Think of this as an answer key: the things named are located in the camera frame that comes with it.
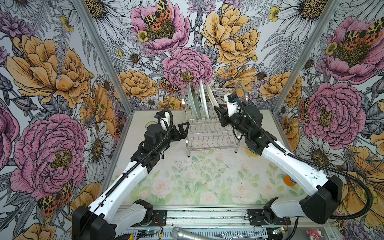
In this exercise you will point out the orange soda can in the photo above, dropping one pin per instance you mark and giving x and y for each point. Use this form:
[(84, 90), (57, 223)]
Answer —
[(289, 181)]

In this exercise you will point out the pink white small toy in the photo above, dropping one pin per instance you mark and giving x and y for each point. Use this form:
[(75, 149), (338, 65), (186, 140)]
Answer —
[(315, 234)]

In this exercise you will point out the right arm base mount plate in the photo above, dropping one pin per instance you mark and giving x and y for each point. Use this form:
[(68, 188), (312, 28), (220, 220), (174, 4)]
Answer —
[(260, 217)]

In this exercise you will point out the front aluminium rail base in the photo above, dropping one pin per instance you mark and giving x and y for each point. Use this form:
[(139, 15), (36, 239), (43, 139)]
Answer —
[(210, 220)]

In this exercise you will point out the green glass tumbler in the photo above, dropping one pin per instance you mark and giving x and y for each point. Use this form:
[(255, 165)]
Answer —
[(150, 123)]

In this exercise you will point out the right rear aluminium frame post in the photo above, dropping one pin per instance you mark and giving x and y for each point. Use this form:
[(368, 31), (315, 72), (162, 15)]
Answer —
[(313, 38)]

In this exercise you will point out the left rear aluminium frame post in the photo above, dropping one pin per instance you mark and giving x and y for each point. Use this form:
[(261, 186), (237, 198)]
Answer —
[(94, 35)]

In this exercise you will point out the teal rimmed plate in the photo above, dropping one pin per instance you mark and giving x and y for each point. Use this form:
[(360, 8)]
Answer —
[(194, 101)]

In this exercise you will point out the white watermelon pattern plate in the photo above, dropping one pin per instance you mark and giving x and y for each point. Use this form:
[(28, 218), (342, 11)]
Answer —
[(203, 99)]

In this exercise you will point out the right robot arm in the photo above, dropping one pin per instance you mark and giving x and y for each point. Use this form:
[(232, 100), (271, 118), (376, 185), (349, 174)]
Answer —
[(323, 193)]

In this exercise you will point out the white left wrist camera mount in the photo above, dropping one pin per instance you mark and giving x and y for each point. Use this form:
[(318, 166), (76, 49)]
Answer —
[(163, 120)]

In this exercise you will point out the metal wire tool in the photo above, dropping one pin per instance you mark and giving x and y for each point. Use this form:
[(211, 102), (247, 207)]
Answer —
[(259, 233)]

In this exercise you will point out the metal two-tier dish rack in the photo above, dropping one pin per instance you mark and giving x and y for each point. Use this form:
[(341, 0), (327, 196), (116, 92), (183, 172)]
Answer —
[(206, 134)]

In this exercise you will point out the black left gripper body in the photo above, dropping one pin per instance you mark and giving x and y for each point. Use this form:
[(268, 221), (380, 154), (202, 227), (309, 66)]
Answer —
[(177, 133)]

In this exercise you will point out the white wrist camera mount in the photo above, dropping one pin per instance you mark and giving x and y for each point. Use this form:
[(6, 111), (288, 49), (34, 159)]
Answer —
[(163, 120), (232, 103)]

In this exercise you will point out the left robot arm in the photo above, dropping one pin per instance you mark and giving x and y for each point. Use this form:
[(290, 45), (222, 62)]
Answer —
[(101, 219)]

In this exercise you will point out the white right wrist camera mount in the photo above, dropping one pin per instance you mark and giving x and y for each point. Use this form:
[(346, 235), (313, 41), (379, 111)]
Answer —
[(232, 103)]

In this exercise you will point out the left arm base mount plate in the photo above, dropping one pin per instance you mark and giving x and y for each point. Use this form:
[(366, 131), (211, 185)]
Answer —
[(153, 219)]

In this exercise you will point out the aluminium frame post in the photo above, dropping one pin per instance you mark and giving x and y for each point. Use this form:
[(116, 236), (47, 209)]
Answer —
[(94, 35), (313, 38)]

